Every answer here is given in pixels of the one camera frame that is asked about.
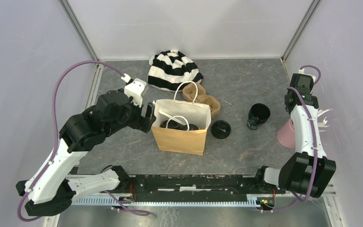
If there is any white straw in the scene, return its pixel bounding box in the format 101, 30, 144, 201
159, 110, 188, 126

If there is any brown paper bag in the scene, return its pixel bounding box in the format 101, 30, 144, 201
151, 81, 211, 156

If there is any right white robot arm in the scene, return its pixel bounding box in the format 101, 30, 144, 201
254, 72, 337, 198

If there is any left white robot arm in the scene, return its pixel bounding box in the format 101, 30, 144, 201
16, 89, 156, 222

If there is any remaining cardboard carrier stack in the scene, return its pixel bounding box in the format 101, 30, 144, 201
182, 83, 221, 118

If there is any black white striped cloth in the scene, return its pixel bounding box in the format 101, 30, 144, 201
147, 50, 204, 92

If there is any pink straw holder cup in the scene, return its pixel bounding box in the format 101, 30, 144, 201
277, 118, 295, 148

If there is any white wrapped straws bundle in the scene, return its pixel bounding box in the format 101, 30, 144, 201
317, 109, 333, 132

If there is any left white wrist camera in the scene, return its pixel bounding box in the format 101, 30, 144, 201
121, 73, 147, 108

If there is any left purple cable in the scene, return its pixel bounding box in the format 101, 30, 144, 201
17, 60, 127, 222

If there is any purple cable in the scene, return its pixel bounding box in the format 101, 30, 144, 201
259, 65, 322, 214
17, 60, 127, 222

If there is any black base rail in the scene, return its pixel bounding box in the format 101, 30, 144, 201
111, 175, 286, 202

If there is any left aluminium frame post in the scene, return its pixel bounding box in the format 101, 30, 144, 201
59, 0, 99, 61

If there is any aluminium frame post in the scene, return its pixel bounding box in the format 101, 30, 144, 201
281, 0, 321, 62
59, 0, 99, 61

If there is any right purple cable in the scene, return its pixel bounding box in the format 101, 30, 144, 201
259, 65, 322, 214

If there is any right aluminium frame post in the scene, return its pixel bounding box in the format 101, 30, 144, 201
281, 0, 321, 62

